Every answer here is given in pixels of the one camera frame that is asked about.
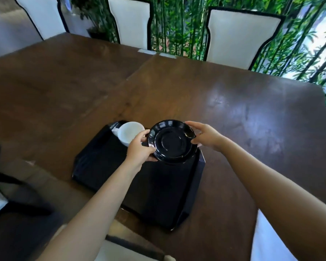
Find person's left hand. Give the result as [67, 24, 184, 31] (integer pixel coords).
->
[124, 129, 158, 169]

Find person's right hand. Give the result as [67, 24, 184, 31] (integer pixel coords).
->
[185, 121, 228, 153]

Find black saucer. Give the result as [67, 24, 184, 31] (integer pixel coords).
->
[147, 119, 198, 164]

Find person's left forearm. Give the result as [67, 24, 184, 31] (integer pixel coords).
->
[37, 160, 142, 261]

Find person's right forearm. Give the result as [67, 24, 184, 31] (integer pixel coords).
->
[220, 137, 326, 261]

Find white cup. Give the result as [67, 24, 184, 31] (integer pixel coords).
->
[112, 122, 146, 147]

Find black serving tray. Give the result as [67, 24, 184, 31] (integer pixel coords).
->
[72, 120, 206, 232]

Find white black-framed chair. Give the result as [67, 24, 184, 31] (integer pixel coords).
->
[0, 137, 55, 224]
[95, 233, 177, 261]
[106, 0, 154, 51]
[203, 7, 286, 71]
[13, 0, 70, 41]

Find green bamboo plants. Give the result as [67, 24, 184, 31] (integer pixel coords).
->
[70, 0, 326, 125]

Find white chair seat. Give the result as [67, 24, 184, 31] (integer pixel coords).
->
[250, 209, 298, 261]

